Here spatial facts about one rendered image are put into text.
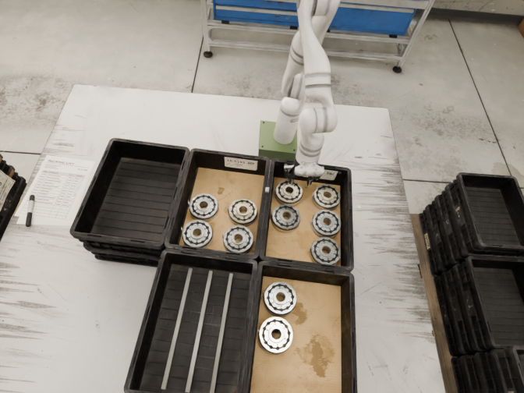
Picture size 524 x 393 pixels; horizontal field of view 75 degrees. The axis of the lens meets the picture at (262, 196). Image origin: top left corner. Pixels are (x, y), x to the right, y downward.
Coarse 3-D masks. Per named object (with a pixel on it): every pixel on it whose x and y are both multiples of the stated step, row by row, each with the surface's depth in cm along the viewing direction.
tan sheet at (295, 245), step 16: (288, 192) 131; (304, 192) 131; (272, 208) 127; (304, 208) 128; (336, 208) 129; (304, 224) 124; (272, 240) 120; (288, 240) 121; (304, 240) 121; (336, 240) 122; (272, 256) 117; (288, 256) 118; (304, 256) 118
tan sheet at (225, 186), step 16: (208, 176) 132; (224, 176) 133; (240, 176) 133; (256, 176) 134; (208, 192) 129; (224, 192) 129; (240, 192) 130; (256, 192) 130; (224, 208) 126; (224, 224) 122; (256, 224) 123; (240, 240) 120
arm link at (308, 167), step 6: (300, 156) 106; (306, 156) 104; (312, 156) 104; (318, 156) 106; (300, 162) 108; (306, 162) 106; (312, 162) 106; (300, 168) 105; (306, 168) 105; (312, 168) 105; (318, 168) 105; (300, 174) 105; (306, 174) 105; (312, 174) 105; (318, 174) 105
